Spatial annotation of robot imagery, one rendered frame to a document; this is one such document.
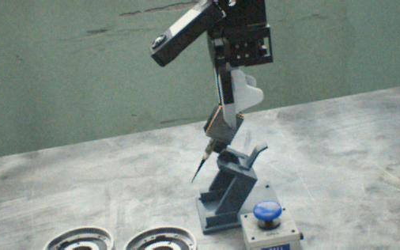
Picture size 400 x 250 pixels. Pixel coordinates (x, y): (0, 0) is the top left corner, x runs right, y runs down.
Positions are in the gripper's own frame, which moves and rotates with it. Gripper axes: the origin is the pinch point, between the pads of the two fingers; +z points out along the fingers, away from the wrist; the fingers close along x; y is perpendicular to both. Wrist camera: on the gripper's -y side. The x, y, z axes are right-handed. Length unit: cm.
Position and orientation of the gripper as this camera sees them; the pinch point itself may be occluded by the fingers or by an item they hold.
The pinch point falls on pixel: (226, 117)
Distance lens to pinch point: 99.9
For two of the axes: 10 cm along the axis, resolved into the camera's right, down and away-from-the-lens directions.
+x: -1.2, -4.2, 9.0
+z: 1.4, 8.9, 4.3
